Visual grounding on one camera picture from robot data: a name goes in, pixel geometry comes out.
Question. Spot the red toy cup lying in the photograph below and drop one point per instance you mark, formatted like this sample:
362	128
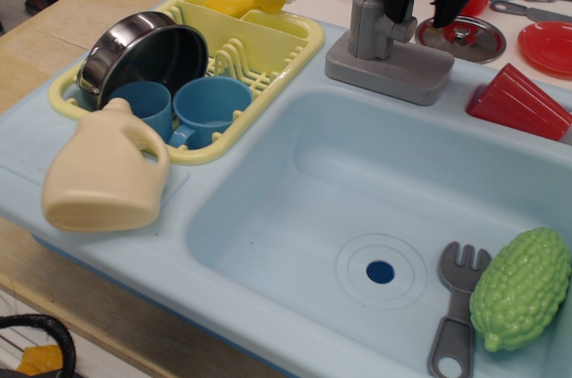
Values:
512	100

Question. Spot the light blue toy sink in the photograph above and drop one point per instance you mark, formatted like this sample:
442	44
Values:
314	241

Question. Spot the blue toy mug right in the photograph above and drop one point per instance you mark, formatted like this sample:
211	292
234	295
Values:
205	106

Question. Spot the blue toy cup left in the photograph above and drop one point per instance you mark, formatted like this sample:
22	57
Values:
151	102

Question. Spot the cream toy detergent bottle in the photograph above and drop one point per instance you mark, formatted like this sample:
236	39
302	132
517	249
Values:
110	176

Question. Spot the steel pot lid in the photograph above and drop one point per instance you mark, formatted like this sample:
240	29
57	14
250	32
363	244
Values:
466	38

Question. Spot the green toy bitter gourd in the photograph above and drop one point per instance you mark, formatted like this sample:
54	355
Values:
519	294

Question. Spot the steel pot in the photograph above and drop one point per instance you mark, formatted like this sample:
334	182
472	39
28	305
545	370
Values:
146	46

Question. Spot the red toy plate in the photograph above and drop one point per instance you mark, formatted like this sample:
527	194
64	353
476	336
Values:
547	46

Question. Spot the orange object bottom left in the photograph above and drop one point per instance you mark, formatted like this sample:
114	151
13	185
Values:
40	359

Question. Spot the grey toy faucet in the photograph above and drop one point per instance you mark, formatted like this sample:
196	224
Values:
377	53

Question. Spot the grey toy fork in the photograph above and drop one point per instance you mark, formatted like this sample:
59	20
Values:
460	269

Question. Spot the brown shoe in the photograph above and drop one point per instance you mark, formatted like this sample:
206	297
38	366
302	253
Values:
34	7

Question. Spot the grey toy spoon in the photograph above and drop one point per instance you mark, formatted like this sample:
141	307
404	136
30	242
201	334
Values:
531	13

